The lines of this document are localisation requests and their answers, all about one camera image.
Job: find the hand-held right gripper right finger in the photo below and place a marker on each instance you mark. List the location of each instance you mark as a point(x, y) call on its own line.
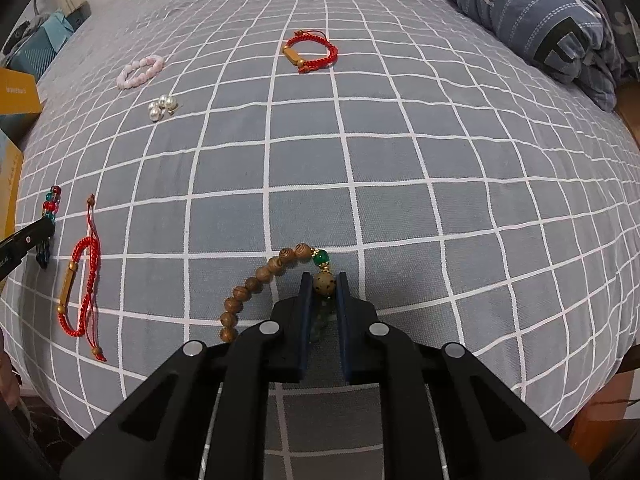
point(344, 320)

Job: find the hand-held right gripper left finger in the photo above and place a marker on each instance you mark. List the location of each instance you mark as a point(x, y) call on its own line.
point(305, 320)

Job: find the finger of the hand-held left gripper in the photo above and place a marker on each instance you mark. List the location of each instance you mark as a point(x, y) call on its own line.
point(25, 239)

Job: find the printed cardboard box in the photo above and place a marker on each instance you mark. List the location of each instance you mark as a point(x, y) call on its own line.
point(17, 92)

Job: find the white pearl earrings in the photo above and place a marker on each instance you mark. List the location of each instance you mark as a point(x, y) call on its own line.
point(155, 114)

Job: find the grey checked bed sheet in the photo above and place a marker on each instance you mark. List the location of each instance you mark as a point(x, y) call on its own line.
point(400, 185)

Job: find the teal suitcase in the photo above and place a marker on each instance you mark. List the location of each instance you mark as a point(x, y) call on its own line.
point(42, 42)

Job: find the dark patterned pillow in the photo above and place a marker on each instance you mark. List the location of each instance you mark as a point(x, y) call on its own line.
point(525, 10)

